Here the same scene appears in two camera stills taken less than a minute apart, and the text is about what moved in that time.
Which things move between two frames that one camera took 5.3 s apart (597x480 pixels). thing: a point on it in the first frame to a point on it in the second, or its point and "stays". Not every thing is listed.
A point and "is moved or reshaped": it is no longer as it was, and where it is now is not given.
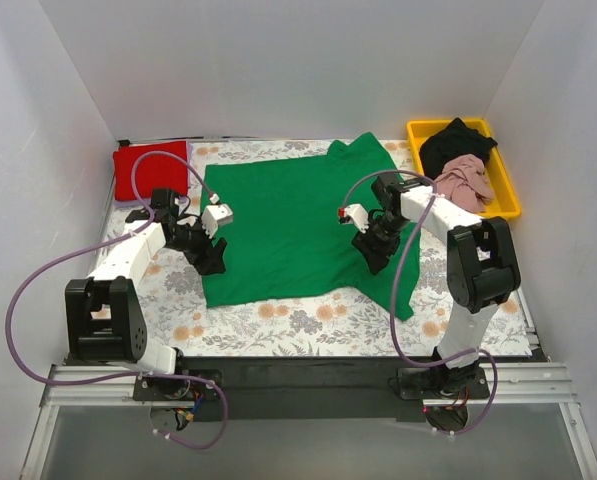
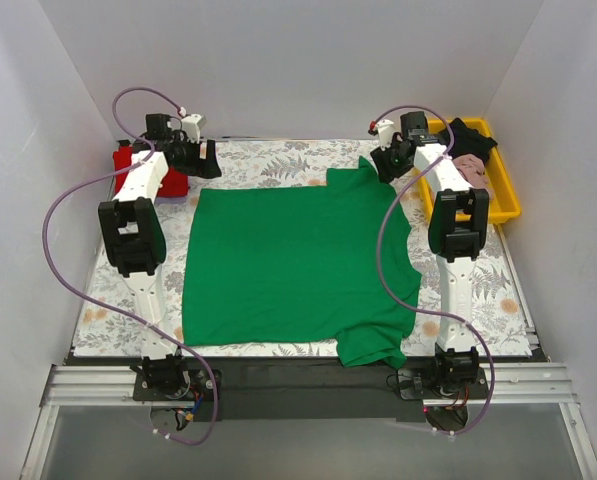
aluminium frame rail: [531, 384] stays
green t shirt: [287, 233] is moved or reshaped
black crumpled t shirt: [452, 141] stays
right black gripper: [372, 245] to [388, 163]
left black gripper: [204, 248] to [203, 158]
